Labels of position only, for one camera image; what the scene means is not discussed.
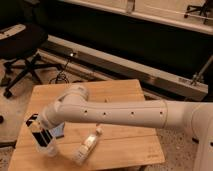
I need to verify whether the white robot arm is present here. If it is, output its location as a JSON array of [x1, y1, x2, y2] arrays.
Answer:
[[39, 84, 213, 171]]

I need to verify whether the blue sponge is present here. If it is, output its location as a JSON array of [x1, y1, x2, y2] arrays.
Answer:
[[53, 123, 65, 138]]

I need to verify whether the clear plastic bottle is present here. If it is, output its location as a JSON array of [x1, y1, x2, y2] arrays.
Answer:
[[73, 125, 102, 166]]

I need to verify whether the black office chair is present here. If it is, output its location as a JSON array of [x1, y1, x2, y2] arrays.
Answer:
[[0, 0, 64, 99]]

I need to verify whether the black chair base background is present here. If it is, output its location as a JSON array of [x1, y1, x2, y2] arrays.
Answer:
[[184, 0, 213, 23]]

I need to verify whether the long metal rail beam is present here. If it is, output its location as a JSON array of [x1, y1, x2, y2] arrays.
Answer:
[[42, 35, 208, 101]]

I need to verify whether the black cable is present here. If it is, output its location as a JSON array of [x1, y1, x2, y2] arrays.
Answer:
[[49, 53, 79, 85]]

